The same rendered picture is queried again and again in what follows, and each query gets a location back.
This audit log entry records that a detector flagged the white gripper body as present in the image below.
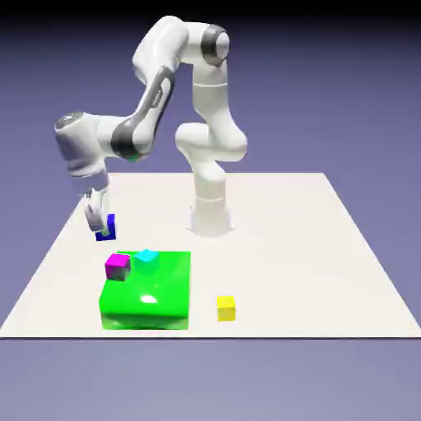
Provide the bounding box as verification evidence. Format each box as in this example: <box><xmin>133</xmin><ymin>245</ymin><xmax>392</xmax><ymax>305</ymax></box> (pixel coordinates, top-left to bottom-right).
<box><xmin>84</xmin><ymin>187</ymin><xmax>110</xmax><ymax>233</ymax></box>

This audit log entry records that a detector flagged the small blue cube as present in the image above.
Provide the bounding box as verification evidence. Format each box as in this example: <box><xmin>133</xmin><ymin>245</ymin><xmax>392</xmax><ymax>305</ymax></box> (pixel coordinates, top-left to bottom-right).
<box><xmin>95</xmin><ymin>213</ymin><xmax>117</xmax><ymax>242</ymax></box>

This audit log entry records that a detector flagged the small magenta cube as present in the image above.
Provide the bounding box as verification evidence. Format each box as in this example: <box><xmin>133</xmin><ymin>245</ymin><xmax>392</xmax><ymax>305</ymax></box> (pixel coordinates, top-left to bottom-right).
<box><xmin>104</xmin><ymin>252</ymin><xmax>132</xmax><ymax>282</ymax></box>

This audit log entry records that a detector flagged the small cyan cube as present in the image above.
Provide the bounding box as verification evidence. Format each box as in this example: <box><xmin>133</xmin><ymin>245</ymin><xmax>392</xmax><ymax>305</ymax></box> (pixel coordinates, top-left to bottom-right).
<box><xmin>133</xmin><ymin>248</ymin><xmax>161</xmax><ymax>275</ymax></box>

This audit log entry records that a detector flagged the small yellow cube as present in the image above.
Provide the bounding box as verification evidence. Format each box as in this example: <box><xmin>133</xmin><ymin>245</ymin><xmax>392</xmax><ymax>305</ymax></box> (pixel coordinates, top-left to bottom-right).
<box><xmin>216</xmin><ymin>295</ymin><xmax>237</xmax><ymax>322</ymax></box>

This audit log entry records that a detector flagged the large green box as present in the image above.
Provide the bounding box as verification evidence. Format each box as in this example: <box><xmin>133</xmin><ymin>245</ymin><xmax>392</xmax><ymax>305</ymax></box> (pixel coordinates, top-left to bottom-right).
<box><xmin>99</xmin><ymin>251</ymin><xmax>192</xmax><ymax>331</ymax></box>

